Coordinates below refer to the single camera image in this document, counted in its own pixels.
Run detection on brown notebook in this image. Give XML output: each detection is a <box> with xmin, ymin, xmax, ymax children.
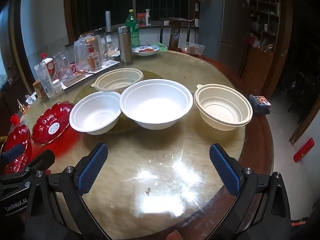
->
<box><xmin>64</xmin><ymin>74</ymin><xmax>87</xmax><ymax>86</ymax></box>

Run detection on clear plastic food container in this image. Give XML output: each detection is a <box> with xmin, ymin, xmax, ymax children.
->
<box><xmin>180</xmin><ymin>43</ymin><xmax>206</xmax><ymax>56</ymax></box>

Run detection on white red liquor bottle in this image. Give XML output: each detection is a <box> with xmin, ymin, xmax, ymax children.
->
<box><xmin>41</xmin><ymin>53</ymin><xmax>57</xmax><ymax>80</ymax></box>

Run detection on bagged liquor bottles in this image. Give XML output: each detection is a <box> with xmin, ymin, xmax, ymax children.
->
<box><xmin>74</xmin><ymin>35</ymin><xmax>104</xmax><ymax>72</ymax></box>

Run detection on cling film roll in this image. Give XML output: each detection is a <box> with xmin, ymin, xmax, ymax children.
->
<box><xmin>105</xmin><ymin>11</ymin><xmax>112</xmax><ymax>33</ymax></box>

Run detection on white lotion tube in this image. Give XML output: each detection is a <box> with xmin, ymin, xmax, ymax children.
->
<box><xmin>34</xmin><ymin>62</ymin><xmax>55</xmax><ymax>98</ymax></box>

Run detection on round gold glitter mat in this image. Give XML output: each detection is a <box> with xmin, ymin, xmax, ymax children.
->
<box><xmin>74</xmin><ymin>69</ymin><xmax>164</xmax><ymax>135</ymax></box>

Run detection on stainless steel thermos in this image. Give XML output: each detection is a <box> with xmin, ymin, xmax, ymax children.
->
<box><xmin>117</xmin><ymin>26</ymin><xmax>133</xmax><ymax>63</ymax></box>

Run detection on golden beverage can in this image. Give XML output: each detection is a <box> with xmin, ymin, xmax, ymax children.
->
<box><xmin>87</xmin><ymin>54</ymin><xmax>102</xmax><ymax>71</ymax></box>
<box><xmin>85</xmin><ymin>36</ymin><xmax>99</xmax><ymax>55</ymax></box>

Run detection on blue white plate with food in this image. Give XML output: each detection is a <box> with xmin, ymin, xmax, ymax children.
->
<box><xmin>132</xmin><ymin>45</ymin><xmax>160</xmax><ymax>57</ymax></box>

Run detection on green plastic soda bottle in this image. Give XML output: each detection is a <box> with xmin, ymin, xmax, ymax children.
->
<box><xmin>125</xmin><ymin>9</ymin><xmax>140</xmax><ymax>48</ymax></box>

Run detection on white printed paper sheet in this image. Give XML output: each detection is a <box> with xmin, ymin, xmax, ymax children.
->
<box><xmin>62</xmin><ymin>59</ymin><xmax>121</xmax><ymax>90</ymax></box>

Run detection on beige ribbed plastic bowl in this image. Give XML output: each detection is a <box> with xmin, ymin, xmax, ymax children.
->
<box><xmin>90</xmin><ymin>68</ymin><xmax>144</xmax><ymax>94</ymax></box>
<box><xmin>194</xmin><ymin>84</ymin><xmax>253</xmax><ymax>132</ymax></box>

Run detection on jar with gold lid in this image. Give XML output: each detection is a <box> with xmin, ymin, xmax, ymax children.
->
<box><xmin>33</xmin><ymin>80</ymin><xmax>47</xmax><ymax>99</ymax></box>

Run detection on large white foam bowl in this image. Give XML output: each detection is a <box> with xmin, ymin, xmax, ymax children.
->
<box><xmin>119</xmin><ymin>79</ymin><xmax>194</xmax><ymax>130</ymax></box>

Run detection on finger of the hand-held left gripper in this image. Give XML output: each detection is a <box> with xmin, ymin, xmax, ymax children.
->
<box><xmin>0</xmin><ymin>144</ymin><xmax>24</xmax><ymax>168</ymax></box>
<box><xmin>0</xmin><ymin>149</ymin><xmax>55</xmax><ymax>183</ymax></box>

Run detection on dark wooden chair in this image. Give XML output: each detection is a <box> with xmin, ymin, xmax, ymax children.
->
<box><xmin>159</xmin><ymin>17</ymin><xmax>195</xmax><ymax>52</ymax></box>

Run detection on grey refrigerator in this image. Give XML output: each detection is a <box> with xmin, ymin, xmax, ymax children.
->
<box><xmin>197</xmin><ymin>0</ymin><xmax>250</xmax><ymax>74</ymax></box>

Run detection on wooden shelf cabinet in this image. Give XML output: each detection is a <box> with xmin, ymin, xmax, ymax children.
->
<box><xmin>246</xmin><ymin>0</ymin><xmax>283</xmax><ymax>98</ymax></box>

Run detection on red glass scalloped plate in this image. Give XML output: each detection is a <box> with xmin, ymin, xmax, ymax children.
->
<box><xmin>0</xmin><ymin>124</ymin><xmax>32</xmax><ymax>175</ymax></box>
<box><xmin>31</xmin><ymin>101</ymin><xmax>74</xmax><ymax>146</ymax></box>

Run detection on green cloth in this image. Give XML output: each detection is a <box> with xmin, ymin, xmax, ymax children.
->
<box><xmin>152</xmin><ymin>42</ymin><xmax>168</xmax><ymax>52</ymax></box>

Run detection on small labelled drink bottle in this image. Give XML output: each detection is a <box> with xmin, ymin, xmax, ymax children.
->
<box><xmin>100</xmin><ymin>35</ymin><xmax>112</xmax><ymax>54</ymax></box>

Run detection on playing card box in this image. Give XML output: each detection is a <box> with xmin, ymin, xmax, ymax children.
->
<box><xmin>249</xmin><ymin>94</ymin><xmax>271</xmax><ymax>115</ymax></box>

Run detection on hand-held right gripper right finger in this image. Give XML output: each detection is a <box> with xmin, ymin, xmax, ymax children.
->
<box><xmin>209</xmin><ymin>143</ymin><xmax>292</xmax><ymax>240</ymax></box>

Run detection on dark barred window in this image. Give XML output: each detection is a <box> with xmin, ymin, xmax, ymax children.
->
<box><xmin>64</xmin><ymin>0</ymin><xmax>200</xmax><ymax>43</ymax></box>

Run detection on small white foam bowl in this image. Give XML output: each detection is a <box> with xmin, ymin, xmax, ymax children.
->
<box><xmin>69</xmin><ymin>91</ymin><xmax>123</xmax><ymax>135</ymax></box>

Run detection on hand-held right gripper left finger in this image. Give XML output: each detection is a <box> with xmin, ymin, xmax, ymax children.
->
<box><xmin>25</xmin><ymin>142</ymin><xmax>111</xmax><ymax>240</ymax></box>

